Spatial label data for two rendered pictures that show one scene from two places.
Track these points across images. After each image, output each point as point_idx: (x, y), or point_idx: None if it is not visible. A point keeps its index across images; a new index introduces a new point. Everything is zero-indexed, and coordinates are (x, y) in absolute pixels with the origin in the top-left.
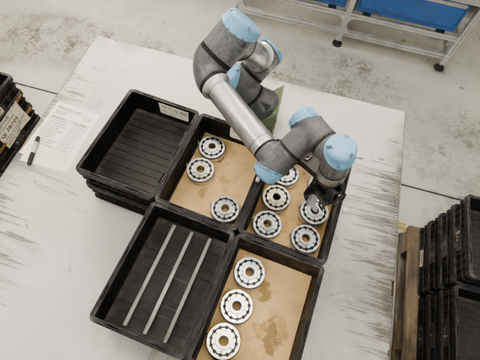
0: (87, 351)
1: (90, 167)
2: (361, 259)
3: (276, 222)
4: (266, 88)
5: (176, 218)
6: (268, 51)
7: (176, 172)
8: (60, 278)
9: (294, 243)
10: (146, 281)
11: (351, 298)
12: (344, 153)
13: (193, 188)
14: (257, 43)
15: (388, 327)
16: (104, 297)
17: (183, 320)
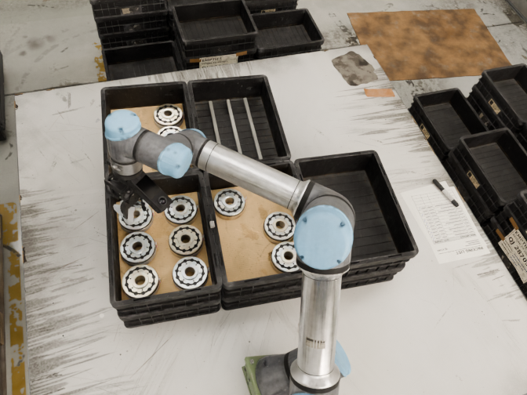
0: None
1: (372, 171)
2: (67, 266)
3: (172, 214)
4: (284, 389)
5: None
6: (305, 372)
7: None
8: (320, 124)
9: None
10: (252, 125)
11: (68, 224)
12: (117, 113)
13: (274, 211)
14: (307, 298)
15: (23, 217)
16: (267, 88)
17: (207, 118)
